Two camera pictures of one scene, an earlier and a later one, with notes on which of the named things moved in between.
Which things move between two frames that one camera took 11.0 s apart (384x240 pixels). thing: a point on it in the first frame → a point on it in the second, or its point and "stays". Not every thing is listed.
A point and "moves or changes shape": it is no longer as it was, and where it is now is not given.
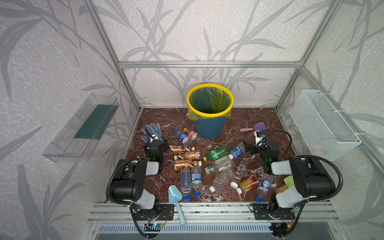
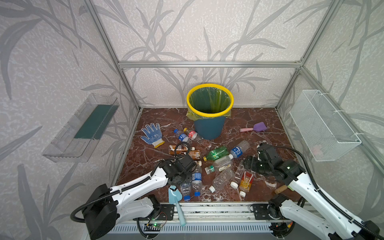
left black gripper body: [153, 142] → [186, 167]
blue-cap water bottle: [196, 179] stays
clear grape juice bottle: [240, 171] stays
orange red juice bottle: [250, 183] moves or changes shape
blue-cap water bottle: [186, 183] stays
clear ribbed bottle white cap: [222, 180] stays
